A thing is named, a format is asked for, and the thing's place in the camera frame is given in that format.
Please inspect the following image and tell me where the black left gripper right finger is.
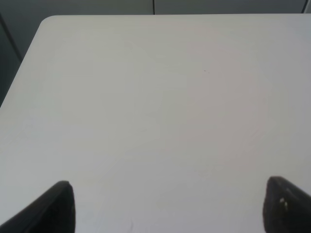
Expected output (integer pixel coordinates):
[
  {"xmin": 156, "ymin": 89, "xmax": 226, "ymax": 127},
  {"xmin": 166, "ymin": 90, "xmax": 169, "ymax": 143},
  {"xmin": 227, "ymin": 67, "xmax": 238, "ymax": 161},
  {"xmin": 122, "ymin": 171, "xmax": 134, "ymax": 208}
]
[{"xmin": 262, "ymin": 176, "xmax": 311, "ymax": 233}]

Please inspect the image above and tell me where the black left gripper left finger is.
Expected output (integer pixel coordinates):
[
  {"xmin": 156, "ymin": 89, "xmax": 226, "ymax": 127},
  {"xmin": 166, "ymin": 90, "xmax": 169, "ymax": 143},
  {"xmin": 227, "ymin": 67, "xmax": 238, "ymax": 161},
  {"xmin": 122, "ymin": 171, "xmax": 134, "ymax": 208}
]
[{"xmin": 0, "ymin": 181, "xmax": 76, "ymax": 233}]

